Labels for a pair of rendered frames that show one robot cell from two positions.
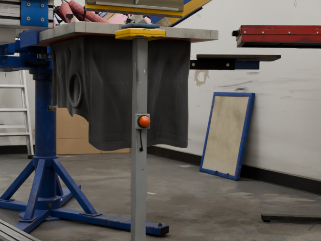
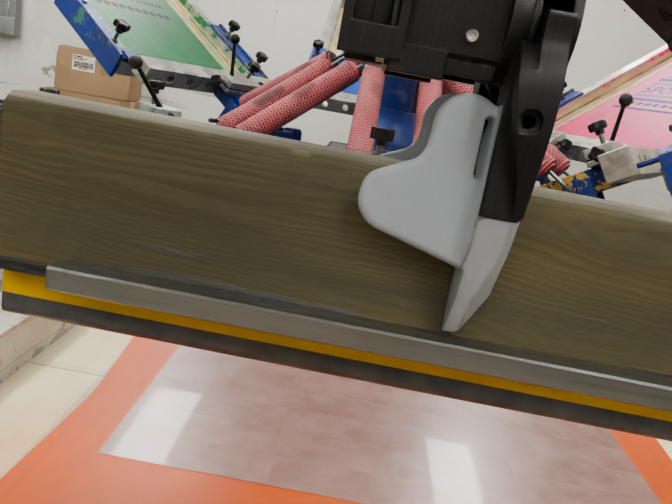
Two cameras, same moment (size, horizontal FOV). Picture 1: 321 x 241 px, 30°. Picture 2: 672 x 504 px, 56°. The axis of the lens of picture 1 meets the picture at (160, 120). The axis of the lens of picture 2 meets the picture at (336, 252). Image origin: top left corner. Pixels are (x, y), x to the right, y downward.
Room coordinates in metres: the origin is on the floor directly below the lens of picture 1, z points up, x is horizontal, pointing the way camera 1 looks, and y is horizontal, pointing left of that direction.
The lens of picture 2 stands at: (2.08, 0.03, 1.17)
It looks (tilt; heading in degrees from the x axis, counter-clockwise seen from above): 14 degrees down; 27
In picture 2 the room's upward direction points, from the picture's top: 10 degrees clockwise
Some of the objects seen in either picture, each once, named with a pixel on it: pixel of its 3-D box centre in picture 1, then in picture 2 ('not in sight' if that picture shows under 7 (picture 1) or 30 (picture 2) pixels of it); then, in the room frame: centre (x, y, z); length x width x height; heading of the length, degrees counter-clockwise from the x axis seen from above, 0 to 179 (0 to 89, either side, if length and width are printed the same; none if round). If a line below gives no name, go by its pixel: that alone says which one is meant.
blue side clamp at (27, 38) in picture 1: (33, 38); not in sight; (2.67, 0.57, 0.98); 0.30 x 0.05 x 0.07; 26
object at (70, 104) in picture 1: (74, 80); not in sight; (2.45, 0.35, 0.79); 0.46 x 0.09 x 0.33; 26
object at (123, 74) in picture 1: (139, 94); not in sight; (2.31, 0.08, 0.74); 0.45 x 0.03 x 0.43; 116
